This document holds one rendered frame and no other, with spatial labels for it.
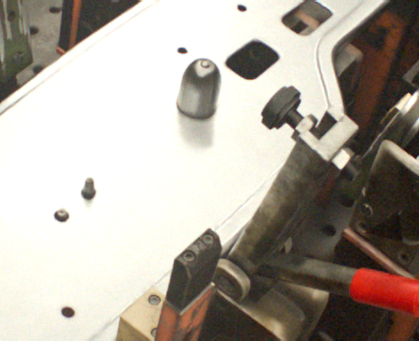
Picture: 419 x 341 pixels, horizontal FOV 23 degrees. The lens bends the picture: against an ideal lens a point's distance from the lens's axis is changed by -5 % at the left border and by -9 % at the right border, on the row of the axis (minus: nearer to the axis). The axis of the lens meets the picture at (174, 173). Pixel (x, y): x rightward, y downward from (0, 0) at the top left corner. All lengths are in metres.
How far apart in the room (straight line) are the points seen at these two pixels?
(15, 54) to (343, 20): 0.31
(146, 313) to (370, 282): 0.15
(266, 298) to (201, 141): 0.18
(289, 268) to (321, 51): 0.31
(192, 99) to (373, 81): 0.40
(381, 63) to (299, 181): 0.59
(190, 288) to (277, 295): 0.17
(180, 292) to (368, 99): 0.69
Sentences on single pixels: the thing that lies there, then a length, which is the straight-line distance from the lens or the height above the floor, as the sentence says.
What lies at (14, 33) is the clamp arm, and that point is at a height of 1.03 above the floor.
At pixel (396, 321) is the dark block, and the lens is 1.05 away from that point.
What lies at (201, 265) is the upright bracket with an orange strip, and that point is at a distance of 0.56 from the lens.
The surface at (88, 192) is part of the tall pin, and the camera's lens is 0.81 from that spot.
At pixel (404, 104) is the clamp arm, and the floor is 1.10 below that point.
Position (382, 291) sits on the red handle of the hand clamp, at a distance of 0.64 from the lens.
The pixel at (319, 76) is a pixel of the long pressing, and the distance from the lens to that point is 0.93.
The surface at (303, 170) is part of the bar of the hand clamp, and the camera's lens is 0.60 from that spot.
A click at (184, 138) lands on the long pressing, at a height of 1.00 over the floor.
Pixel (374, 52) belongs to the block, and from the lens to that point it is 1.18.
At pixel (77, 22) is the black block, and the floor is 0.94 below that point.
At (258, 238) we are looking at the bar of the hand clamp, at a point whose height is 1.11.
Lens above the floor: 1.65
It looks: 52 degrees down
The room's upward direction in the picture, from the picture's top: 11 degrees clockwise
